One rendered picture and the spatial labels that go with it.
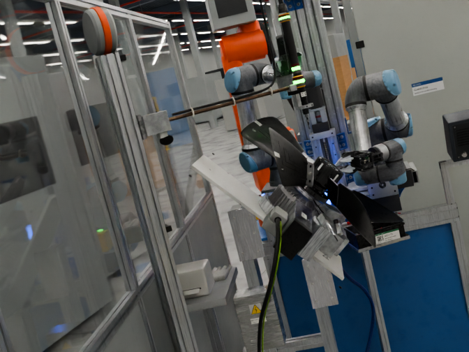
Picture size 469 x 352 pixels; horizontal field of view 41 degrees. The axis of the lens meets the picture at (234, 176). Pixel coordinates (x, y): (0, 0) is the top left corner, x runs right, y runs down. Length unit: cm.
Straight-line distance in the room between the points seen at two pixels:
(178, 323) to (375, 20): 266
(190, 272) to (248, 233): 26
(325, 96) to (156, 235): 153
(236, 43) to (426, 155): 279
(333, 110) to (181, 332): 161
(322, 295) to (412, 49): 227
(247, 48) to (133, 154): 448
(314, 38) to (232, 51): 317
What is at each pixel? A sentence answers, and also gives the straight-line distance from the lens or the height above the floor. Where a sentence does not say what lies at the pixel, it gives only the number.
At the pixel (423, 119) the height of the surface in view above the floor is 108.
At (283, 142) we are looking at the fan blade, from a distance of 219.
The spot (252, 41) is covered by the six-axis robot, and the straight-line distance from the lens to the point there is 650.
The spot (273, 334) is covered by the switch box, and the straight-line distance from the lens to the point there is 241.
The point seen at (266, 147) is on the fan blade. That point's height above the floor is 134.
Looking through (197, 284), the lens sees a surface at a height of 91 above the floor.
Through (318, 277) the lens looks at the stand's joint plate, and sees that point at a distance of 241.
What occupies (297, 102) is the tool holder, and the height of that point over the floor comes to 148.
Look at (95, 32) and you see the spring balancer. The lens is 209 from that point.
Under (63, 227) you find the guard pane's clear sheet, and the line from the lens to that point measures 183.
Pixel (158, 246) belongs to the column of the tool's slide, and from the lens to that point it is 216.
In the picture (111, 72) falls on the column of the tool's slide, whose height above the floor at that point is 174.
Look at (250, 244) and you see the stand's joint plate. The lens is 238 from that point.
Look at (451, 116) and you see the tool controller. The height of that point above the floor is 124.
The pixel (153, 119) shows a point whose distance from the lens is 214.
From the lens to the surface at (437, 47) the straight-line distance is 433.
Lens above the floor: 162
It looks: 8 degrees down
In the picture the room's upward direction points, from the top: 14 degrees counter-clockwise
